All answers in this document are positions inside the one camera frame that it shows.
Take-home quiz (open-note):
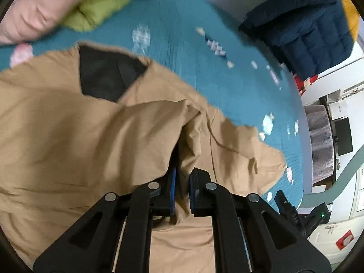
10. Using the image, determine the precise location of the pink duvet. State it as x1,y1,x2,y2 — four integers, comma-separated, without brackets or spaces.
1,0,82,45

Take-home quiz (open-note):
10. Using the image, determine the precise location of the grey patterned fabric bin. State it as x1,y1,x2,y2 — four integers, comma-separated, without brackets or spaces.
304,105,334,184

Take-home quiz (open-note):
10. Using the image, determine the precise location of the lime green blanket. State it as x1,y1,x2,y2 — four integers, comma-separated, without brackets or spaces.
62,0,132,32

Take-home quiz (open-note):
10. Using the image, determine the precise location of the black computer monitor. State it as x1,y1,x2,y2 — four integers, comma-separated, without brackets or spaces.
334,118,353,156

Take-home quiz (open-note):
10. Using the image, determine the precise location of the navy and yellow puffer jacket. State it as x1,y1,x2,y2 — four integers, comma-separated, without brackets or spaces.
239,0,360,81

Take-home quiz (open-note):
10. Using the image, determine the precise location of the tan padded coat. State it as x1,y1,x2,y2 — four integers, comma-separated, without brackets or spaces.
1,44,286,272

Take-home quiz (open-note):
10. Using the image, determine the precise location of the red cartoon plush pillow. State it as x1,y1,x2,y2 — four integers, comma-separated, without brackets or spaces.
294,74,318,97

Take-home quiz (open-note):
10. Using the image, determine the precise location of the teal quilted bedspread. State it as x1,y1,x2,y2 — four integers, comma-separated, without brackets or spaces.
0,0,304,211

